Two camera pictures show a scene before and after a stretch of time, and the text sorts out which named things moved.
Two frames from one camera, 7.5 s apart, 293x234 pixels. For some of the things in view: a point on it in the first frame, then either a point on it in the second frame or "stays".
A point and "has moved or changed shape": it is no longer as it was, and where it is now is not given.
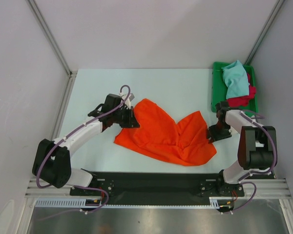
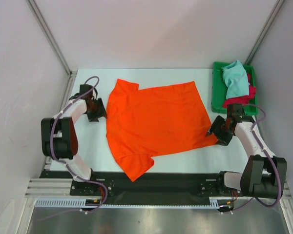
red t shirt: (243, 101) stays
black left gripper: (131, 122) to (101, 112)
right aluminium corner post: (263, 32) stays
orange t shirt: (158, 135) has moved or changed shape
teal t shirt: (236, 78) stays
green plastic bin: (219, 97) stays
